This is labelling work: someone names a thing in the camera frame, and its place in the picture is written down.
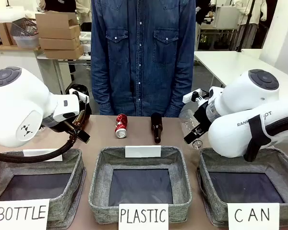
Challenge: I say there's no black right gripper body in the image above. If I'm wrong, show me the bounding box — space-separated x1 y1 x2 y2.
193 104 212 128

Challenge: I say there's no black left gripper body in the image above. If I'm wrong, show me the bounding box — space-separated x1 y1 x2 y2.
42 115 78 136

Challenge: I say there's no large clear plastic bottle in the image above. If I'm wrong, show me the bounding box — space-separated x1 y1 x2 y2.
179 109 204 149

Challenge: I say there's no brown glass bottle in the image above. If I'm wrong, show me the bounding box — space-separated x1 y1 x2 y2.
72 109 87 129
150 112 163 145

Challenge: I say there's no crushed red can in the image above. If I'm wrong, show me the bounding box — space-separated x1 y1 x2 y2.
114 114 129 139

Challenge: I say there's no person's left forearm denim sleeve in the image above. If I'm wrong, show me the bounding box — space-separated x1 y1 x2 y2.
166 55 195 118

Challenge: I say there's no person's right forearm denim sleeve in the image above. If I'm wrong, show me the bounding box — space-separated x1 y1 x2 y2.
91 55 114 116

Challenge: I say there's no grey fabric basket bottle label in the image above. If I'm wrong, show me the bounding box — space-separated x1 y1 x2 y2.
0 148 87 230

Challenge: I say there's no grey fabric basket plastic label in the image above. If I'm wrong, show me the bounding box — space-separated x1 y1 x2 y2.
88 146 192 225

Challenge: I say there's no grey fabric basket can label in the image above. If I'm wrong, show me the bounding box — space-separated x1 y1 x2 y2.
196 146 288 228

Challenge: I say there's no white paper sign CAN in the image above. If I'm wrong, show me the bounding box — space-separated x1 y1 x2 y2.
227 202 280 230

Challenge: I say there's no grey mesh basket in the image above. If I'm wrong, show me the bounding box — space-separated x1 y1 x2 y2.
10 18 39 37

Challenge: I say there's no blank white card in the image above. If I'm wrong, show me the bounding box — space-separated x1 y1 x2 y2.
125 145 162 159
23 148 63 162

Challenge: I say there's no black backpack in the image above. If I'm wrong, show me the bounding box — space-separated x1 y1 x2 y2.
65 83 92 116

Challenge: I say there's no white table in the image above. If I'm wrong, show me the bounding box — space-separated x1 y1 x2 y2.
193 48 288 89

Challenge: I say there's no white desk with legs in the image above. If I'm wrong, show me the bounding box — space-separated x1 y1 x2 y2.
36 53 92 95

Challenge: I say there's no flat cardboard box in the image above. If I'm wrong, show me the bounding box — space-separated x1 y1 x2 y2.
43 45 84 59
38 35 81 51

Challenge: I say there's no person in denim shirt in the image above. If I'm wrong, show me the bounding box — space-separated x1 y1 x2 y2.
90 0 197 118

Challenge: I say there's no white cabinet with wooden top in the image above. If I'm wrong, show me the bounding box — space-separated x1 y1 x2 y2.
0 44 63 96

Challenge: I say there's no clear plastic tub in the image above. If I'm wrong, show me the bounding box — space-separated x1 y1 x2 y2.
13 34 40 49

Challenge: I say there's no white paper sign PLASTIC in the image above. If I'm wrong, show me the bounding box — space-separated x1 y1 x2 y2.
118 203 169 230

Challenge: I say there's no white paper sign BOTTLE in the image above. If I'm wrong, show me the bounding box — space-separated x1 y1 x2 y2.
0 198 50 230

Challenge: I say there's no open cardboard box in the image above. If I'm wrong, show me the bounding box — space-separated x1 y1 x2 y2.
35 11 81 40

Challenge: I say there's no white machine box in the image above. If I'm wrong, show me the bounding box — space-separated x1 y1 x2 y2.
214 6 239 28

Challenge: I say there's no black stand pole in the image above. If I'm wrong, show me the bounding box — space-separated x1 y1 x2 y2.
235 0 256 52

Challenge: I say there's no small cardboard box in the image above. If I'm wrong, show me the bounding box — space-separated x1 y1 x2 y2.
0 22 17 46

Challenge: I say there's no background person in white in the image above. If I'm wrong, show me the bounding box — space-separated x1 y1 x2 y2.
234 0 267 50

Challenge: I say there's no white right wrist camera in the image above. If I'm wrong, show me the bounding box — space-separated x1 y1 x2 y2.
182 89 208 104

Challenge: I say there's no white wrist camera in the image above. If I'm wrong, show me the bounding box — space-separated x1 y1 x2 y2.
182 89 208 104
69 88 90 103

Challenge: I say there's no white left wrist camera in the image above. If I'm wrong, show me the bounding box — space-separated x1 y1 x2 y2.
69 88 90 103

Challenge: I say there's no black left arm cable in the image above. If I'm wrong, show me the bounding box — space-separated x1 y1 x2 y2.
0 132 80 164

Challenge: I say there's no black right arm cable sleeve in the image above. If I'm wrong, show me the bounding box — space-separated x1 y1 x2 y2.
243 114 288 162

